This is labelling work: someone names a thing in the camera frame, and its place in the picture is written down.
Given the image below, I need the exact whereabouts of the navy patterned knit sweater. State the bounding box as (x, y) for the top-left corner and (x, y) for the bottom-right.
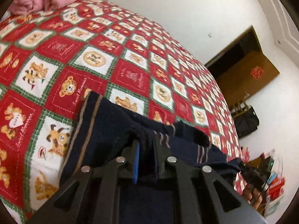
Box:
(59, 91), (242, 224)

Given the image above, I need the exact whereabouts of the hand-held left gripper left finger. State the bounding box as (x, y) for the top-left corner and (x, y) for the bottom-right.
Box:
(26, 139), (141, 224)

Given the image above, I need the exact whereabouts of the person's right hand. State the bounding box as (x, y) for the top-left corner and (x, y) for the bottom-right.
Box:
(242, 183), (267, 209)

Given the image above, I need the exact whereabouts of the black bag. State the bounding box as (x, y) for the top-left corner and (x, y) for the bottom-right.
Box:
(234, 106), (260, 139)

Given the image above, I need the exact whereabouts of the red patterned bag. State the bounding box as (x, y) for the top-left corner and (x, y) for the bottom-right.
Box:
(266, 149), (286, 202)

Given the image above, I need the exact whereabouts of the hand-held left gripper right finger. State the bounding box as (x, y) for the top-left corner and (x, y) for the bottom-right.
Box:
(153, 135), (267, 224)

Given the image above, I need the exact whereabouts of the dark wooden door frame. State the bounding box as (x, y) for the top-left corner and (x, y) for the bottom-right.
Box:
(204, 26), (263, 75)

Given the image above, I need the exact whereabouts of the brown wooden door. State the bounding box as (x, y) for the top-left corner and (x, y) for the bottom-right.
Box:
(216, 50), (280, 98)

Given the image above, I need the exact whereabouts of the wooden chair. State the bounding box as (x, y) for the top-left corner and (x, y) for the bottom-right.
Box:
(230, 92), (251, 117)

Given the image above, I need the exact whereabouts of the red paper door decoration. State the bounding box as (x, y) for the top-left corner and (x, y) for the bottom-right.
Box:
(250, 66), (262, 78)

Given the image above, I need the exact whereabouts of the red teddy bear bedsheet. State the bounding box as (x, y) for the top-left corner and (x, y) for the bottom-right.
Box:
(0, 0), (250, 220)

